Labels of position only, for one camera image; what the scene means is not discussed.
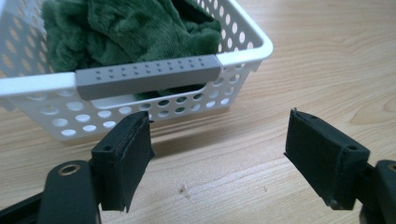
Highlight green fluffy cloth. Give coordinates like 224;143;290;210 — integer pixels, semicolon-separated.
41;0;223;101

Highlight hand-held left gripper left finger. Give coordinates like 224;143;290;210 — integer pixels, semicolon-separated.
90;110;156;214

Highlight white perforated plastic basket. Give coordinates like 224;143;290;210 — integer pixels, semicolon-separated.
0;0;275;143

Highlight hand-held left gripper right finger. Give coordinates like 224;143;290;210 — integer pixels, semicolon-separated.
283;107;372;211

